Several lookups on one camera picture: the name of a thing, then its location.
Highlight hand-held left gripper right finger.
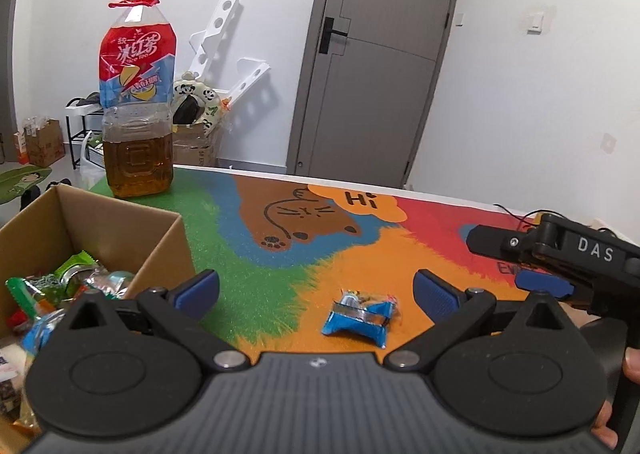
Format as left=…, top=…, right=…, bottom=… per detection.
left=385, top=270, right=578, bottom=370

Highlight green floor mat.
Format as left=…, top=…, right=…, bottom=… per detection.
left=0, top=165, right=54, bottom=205

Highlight grey door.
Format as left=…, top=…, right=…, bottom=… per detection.
left=287, top=0, right=467, bottom=188

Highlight printed cardboard box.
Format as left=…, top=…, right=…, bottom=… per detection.
left=172, top=121, right=221, bottom=168

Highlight green striped snack packet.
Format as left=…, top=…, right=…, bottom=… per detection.
left=5, top=274, right=66, bottom=320

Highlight small brown cardboard box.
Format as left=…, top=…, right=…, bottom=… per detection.
left=24, top=119, right=66, bottom=168

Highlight bright green snack packet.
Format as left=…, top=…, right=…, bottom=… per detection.
left=54, top=252, right=100, bottom=296

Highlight black cable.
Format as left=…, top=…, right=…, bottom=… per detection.
left=494, top=203, right=542, bottom=231

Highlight person's right hand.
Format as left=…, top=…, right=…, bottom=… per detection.
left=590, top=346, right=640, bottom=450

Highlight light blue snack packet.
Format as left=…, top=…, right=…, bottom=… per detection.
left=20, top=308, right=68, bottom=355

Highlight grey doorway frame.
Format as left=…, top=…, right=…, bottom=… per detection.
left=0, top=0, right=32, bottom=166

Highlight white plastic rack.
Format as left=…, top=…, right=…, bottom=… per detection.
left=188, top=0, right=271, bottom=108

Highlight large iced tea bottle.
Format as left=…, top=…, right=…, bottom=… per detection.
left=97, top=0, right=179, bottom=199

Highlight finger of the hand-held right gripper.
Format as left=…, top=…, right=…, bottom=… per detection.
left=514, top=269, right=576, bottom=300
left=465, top=225, right=542, bottom=258

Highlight black door handle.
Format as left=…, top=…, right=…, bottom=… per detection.
left=318, top=16, right=350, bottom=54

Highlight black shoe rack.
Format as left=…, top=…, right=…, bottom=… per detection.
left=64, top=96, right=106, bottom=170

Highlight black slipper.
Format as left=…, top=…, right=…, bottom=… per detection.
left=19, top=179, right=71, bottom=210

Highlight silver snack packet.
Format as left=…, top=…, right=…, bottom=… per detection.
left=85, top=270, right=136, bottom=301

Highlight colourful cartoon table mat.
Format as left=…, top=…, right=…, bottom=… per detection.
left=89, top=165, right=603, bottom=369

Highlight white plastic bag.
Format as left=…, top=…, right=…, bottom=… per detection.
left=79, top=131, right=109, bottom=191

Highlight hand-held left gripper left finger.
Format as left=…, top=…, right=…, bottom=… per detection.
left=62, top=270, right=251, bottom=370

